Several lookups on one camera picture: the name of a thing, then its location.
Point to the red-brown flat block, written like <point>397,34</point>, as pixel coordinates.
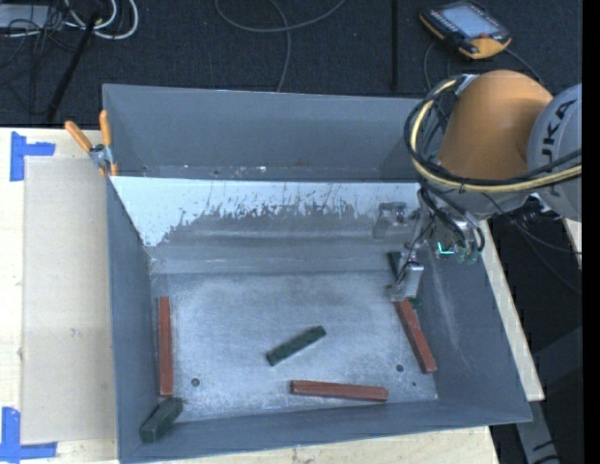
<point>165,346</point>
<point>338,390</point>
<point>415,336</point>

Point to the grey metal bin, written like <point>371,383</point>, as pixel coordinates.
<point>280,317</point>

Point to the dark green flat block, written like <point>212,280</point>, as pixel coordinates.
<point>295,345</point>
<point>160,419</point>

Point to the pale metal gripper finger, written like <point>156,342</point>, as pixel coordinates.
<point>390,220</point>
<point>411,278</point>

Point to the pale flat board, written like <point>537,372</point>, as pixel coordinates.
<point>63,283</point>

